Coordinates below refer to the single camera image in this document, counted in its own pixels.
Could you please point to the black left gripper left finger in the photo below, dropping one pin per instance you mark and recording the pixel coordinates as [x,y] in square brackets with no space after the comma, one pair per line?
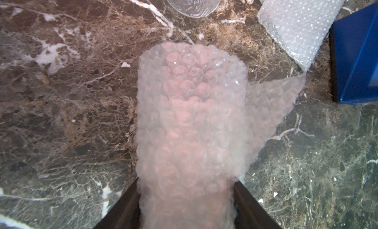
[125,214]

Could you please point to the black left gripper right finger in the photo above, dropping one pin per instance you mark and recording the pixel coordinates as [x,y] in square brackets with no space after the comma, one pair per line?
[250,214]

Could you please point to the bubble wrap pile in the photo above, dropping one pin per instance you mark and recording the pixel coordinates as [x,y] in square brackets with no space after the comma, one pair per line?
[200,125]

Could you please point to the back bubble wrap sheet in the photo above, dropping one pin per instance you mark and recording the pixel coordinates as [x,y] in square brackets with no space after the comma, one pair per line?
[299,26]

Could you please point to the blue tape dispenser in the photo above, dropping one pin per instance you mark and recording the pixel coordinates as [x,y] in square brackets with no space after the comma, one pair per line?
[354,57]

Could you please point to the clear textured glass vase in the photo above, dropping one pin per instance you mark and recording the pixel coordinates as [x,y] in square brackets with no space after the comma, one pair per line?
[194,8]

